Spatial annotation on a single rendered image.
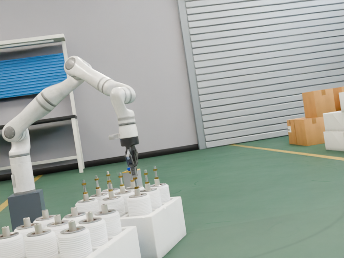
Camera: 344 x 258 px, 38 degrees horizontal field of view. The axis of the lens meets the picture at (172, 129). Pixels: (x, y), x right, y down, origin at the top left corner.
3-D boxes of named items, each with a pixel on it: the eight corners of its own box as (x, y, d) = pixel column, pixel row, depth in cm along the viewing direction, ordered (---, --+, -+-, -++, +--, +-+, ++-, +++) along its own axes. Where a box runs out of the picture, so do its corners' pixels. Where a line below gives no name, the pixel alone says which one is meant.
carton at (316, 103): (336, 114, 556) (332, 88, 555) (317, 117, 552) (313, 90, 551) (323, 115, 585) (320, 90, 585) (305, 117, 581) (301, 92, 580)
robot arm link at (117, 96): (123, 125, 193) (139, 122, 199) (116, 86, 192) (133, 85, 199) (111, 126, 198) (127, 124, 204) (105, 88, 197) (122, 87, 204)
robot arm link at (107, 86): (140, 89, 199) (117, 77, 207) (123, 91, 193) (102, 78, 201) (136, 105, 202) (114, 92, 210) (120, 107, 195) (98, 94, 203)
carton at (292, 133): (312, 140, 613) (308, 116, 612) (320, 141, 589) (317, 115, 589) (289, 144, 609) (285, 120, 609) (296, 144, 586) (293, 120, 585)
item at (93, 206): (107, 241, 206) (101, 199, 206) (86, 248, 201) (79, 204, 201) (99, 238, 214) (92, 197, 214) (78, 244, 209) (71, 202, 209)
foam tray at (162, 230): (70, 266, 203) (63, 223, 203) (110, 239, 240) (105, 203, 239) (158, 261, 191) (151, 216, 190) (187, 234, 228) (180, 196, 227)
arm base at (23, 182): (13, 195, 222) (7, 158, 221) (17, 193, 231) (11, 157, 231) (34, 192, 223) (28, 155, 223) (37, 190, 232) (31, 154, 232)
